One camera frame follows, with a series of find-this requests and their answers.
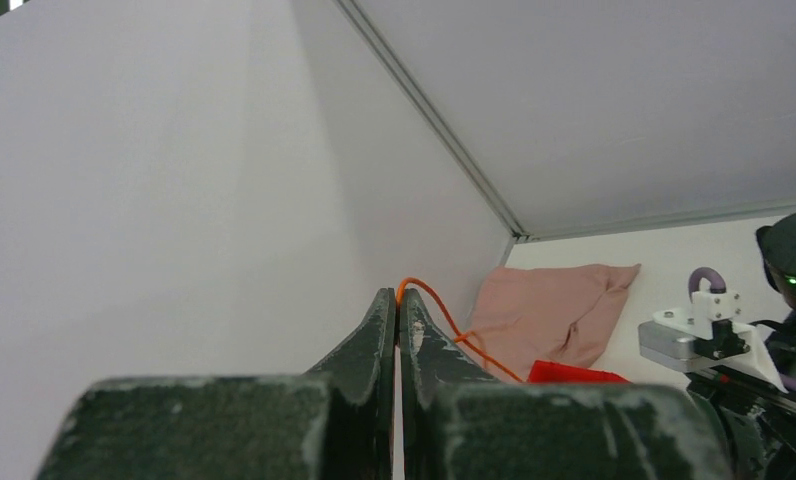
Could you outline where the red plastic bin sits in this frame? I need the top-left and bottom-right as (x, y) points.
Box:
(527, 360), (629, 384)

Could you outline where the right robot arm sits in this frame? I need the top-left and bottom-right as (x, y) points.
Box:
(687, 213), (796, 479)

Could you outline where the pink cloth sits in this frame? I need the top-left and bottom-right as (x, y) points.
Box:
(465, 264), (641, 379)

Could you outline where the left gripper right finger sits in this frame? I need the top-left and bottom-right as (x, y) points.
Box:
(398, 289), (733, 479)

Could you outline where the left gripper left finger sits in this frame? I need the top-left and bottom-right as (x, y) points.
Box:
(37, 289), (396, 479)

